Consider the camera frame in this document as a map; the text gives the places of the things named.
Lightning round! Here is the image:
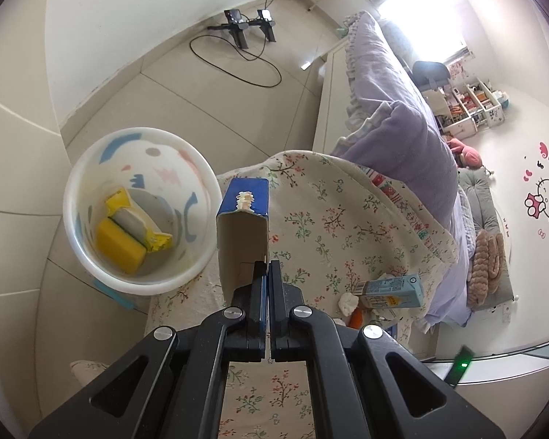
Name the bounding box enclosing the orange plastic wrapper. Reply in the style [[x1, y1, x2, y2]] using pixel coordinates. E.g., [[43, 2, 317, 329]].
[[348, 307, 364, 330]]

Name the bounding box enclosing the light blue milk carton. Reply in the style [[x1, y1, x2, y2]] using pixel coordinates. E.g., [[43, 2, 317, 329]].
[[354, 274, 423, 309]]

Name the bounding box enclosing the dark blue cardboard box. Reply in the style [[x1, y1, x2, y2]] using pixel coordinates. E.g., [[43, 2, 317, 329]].
[[216, 177, 269, 304]]

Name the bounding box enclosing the white patterned trash bin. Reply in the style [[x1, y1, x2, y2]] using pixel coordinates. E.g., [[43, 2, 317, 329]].
[[63, 127, 222, 296]]

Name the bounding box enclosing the crumpled white tissue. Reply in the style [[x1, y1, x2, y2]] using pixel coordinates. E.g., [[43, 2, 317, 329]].
[[338, 292, 359, 317]]

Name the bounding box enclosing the brown knitted pillow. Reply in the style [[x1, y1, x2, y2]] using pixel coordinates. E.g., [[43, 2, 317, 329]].
[[467, 229, 506, 309]]

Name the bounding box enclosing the floral beige blanket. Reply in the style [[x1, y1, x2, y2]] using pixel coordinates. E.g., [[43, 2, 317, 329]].
[[146, 149, 465, 438]]

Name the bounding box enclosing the yellow sponge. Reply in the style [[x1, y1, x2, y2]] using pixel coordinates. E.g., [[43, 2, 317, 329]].
[[96, 218, 146, 274]]

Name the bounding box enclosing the grey cushion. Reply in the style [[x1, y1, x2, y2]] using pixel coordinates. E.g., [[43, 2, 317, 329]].
[[458, 169, 500, 234]]

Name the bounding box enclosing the yellow crumpled wrapper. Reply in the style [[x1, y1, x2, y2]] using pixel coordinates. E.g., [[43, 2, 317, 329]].
[[105, 187, 173, 253]]

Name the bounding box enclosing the pink plush toy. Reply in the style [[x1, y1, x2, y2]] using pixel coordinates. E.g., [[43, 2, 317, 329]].
[[446, 138, 483, 169]]

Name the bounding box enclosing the purple duvet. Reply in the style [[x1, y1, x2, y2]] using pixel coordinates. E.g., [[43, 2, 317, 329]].
[[332, 11, 472, 328]]

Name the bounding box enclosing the white storage shelf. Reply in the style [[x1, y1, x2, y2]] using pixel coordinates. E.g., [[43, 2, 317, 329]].
[[422, 79, 510, 140]]

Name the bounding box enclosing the blue chair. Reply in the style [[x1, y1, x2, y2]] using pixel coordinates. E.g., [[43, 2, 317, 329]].
[[411, 60, 450, 92]]

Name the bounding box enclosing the black tripod stand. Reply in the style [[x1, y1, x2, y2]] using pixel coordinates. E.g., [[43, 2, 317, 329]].
[[207, 0, 276, 50]]

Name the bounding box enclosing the Hello Kitty wall sticker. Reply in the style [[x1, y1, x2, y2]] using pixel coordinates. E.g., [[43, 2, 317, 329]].
[[523, 141, 549, 241]]

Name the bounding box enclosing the white bed frame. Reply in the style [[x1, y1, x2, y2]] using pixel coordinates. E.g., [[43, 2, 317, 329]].
[[312, 39, 350, 154]]

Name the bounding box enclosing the black floor cable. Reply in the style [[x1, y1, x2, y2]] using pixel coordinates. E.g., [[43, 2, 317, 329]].
[[189, 34, 284, 89]]

